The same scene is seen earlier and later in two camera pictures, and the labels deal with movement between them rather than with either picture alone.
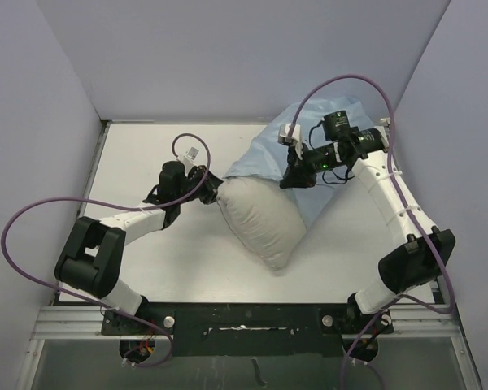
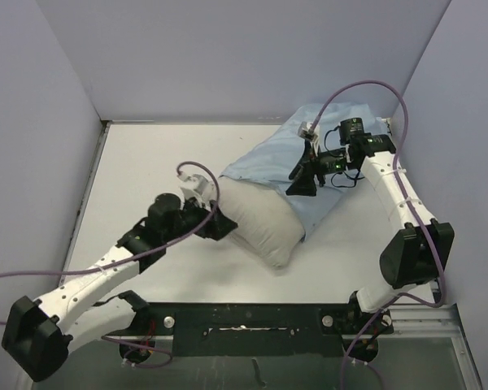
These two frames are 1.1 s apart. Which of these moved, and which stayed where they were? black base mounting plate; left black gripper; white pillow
Moved: left black gripper
Stayed: white pillow; black base mounting plate
